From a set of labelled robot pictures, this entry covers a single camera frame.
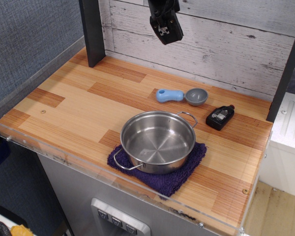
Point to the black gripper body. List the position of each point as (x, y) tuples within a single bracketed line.
[(161, 7)]

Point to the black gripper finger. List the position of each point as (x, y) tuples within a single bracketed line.
[(166, 27)]

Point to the blue grey ice cream scoop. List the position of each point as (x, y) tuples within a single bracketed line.
[(194, 96)]

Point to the stainless steel pot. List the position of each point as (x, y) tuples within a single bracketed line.
[(156, 142)]

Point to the small black bottle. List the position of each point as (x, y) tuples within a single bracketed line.
[(220, 117)]

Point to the purple towel cloth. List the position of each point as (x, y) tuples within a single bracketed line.
[(167, 184)]

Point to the white side cabinet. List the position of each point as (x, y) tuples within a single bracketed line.
[(278, 166)]

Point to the silver dispenser panel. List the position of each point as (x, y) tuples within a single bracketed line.
[(111, 221)]

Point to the clear acrylic guard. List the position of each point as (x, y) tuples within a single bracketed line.
[(207, 204)]

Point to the yellow object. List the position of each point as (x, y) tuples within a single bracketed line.
[(20, 230)]

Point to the dark grey left post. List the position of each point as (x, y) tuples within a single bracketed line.
[(92, 28)]

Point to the dark grey post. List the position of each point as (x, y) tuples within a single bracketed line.
[(283, 85), (92, 28)]

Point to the dark grey right post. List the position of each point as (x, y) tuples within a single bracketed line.
[(283, 85)]

